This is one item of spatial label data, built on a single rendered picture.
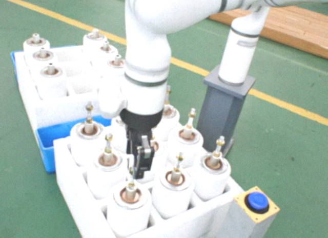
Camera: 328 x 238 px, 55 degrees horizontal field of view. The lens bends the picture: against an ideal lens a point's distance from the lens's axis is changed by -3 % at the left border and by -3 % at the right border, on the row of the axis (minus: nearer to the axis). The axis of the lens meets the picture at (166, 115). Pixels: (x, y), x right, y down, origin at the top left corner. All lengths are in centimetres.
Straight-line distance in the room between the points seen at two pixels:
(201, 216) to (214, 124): 42
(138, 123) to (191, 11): 20
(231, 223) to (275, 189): 51
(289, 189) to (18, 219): 89
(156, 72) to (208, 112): 66
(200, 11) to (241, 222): 43
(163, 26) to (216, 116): 73
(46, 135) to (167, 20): 76
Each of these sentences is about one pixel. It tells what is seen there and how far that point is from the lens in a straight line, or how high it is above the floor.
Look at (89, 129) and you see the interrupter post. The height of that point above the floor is 26.
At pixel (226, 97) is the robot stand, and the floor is 26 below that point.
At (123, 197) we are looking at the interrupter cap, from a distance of 71.
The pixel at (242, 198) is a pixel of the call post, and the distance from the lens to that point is 69.
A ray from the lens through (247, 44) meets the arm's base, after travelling 102.
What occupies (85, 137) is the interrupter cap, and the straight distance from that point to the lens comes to 84.
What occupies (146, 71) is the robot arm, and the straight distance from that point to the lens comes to 48.
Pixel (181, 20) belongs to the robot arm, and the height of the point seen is 66.
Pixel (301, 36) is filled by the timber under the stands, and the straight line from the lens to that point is 251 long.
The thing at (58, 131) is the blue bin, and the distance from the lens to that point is 111.
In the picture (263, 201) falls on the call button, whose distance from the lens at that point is 68.
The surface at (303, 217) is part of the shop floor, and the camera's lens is 118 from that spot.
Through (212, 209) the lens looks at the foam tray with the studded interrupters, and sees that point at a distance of 83.
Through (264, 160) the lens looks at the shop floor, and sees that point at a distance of 130.
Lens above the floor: 81
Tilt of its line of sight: 36 degrees down
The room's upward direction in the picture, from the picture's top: 11 degrees clockwise
